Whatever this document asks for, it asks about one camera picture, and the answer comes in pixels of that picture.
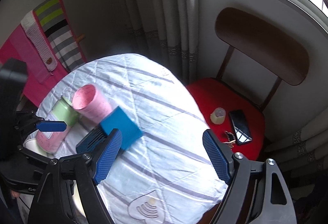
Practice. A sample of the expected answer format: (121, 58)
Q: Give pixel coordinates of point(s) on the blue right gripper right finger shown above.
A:
(219, 154)

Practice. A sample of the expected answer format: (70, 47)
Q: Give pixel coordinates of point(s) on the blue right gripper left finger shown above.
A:
(104, 156)

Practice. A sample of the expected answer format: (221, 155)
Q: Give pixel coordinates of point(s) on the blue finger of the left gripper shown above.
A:
(51, 126)

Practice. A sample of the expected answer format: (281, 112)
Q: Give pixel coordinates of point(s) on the blue and black tin cup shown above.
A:
(117, 119)

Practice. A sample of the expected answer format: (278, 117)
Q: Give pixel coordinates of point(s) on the pink plastic cup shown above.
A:
(91, 103)

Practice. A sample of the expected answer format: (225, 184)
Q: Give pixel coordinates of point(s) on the green and pink tin can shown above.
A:
(61, 111)

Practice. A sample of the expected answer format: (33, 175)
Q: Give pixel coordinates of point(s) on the black smartphone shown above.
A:
(240, 127)

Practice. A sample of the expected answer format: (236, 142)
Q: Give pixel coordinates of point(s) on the pink towel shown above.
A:
(40, 80)

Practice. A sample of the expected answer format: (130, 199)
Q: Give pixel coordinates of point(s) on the white striped quilted tablecloth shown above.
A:
(168, 166)

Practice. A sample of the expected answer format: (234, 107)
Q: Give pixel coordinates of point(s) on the knitted pink white cloth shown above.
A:
(35, 34)

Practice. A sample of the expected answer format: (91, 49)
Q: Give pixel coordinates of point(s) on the wooden chair with red seat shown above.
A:
(259, 58)

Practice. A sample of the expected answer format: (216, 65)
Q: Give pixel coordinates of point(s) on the striped grey green towel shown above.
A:
(52, 17)

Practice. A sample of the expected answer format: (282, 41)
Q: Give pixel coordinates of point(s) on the grey curtain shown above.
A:
(165, 31)

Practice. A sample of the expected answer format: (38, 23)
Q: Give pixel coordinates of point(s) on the keys with cord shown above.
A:
(230, 139)

